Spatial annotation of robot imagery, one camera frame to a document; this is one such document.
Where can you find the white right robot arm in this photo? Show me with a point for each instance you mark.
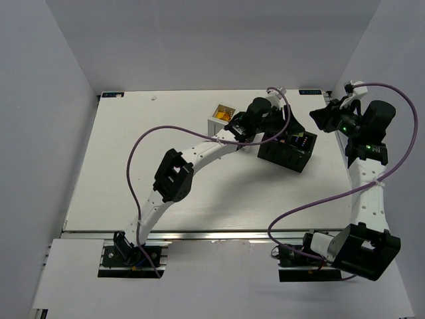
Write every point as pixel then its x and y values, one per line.
pixel 365 247

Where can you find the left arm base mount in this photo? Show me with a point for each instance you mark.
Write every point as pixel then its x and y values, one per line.
pixel 114 265

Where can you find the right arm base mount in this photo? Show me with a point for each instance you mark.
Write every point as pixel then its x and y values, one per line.
pixel 293 267

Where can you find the blue corner sticker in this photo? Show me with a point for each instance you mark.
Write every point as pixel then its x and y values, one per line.
pixel 309 92
pixel 112 95

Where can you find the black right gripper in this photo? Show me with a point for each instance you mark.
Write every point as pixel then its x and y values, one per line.
pixel 331 113

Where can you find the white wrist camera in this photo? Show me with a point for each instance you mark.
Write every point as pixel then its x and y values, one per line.
pixel 277 97
pixel 355 90

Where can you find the blue left corner sticker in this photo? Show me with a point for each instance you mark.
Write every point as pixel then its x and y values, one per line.
pixel 112 95

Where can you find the white two-compartment container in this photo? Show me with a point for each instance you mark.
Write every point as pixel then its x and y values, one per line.
pixel 214 126

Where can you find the aluminium front rail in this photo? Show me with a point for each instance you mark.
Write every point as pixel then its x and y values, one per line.
pixel 192 235

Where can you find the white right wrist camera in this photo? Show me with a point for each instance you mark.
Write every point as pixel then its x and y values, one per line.
pixel 355 90

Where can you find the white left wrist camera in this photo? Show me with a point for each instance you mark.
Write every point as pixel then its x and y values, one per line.
pixel 277 97

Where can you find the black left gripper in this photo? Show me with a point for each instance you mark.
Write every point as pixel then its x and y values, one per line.
pixel 287 119

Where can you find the blue right corner sticker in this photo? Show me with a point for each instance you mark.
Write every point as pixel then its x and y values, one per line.
pixel 309 92

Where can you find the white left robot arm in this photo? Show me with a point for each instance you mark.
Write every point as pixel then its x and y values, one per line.
pixel 174 176

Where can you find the orange rounded lego brick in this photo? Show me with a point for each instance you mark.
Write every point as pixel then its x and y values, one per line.
pixel 223 115

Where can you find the black two-compartment container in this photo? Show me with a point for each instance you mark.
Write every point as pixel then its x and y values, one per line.
pixel 292 152

